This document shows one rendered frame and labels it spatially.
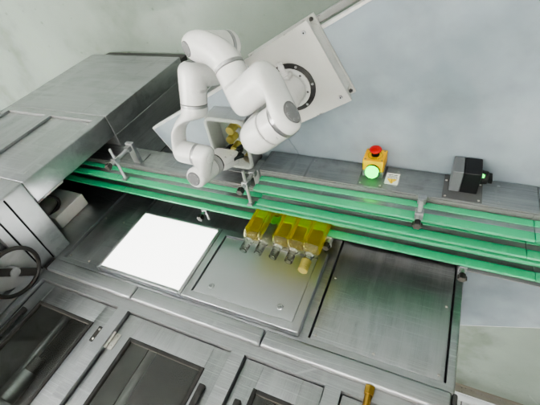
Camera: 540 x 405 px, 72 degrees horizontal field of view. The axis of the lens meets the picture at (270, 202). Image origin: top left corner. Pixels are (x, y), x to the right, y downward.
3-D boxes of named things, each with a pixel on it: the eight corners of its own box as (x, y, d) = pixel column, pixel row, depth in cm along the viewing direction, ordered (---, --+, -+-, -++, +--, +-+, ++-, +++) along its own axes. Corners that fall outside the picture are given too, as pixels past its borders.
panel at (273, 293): (147, 214, 177) (99, 270, 156) (145, 210, 175) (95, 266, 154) (329, 258, 143) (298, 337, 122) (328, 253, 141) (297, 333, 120)
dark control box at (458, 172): (450, 173, 122) (447, 190, 117) (455, 154, 117) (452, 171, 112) (478, 177, 119) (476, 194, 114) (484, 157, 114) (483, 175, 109)
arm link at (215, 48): (257, 57, 99) (234, 10, 99) (216, 62, 90) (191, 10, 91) (232, 84, 110) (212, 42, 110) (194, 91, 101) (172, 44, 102)
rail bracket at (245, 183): (255, 191, 148) (241, 213, 140) (247, 158, 136) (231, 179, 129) (262, 193, 147) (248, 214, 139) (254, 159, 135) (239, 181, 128)
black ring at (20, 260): (44, 264, 160) (2, 306, 147) (13, 232, 145) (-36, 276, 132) (51, 267, 158) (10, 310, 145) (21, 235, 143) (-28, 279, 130)
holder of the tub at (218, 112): (230, 161, 162) (221, 172, 157) (214, 105, 143) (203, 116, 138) (264, 166, 156) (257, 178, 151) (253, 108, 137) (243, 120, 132)
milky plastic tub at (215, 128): (226, 152, 158) (216, 165, 153) (212, 105, 143) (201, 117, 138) (262, 157, 152) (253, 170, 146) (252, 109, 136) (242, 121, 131)
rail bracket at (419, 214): (415, 198, 119) (408, 228, 111) (418, 182, 114) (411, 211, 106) (428, 201, 118) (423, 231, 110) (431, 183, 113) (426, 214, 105)
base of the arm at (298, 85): (261, 67, 115) (241, 91, 104) (296, 52, 107) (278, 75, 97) (284, 110, 122) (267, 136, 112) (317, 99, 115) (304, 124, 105)
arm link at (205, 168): (180, 146, 120) (205, 151, 117) (198, 135, 128) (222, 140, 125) (185, 186, 128) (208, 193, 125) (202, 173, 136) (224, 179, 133)
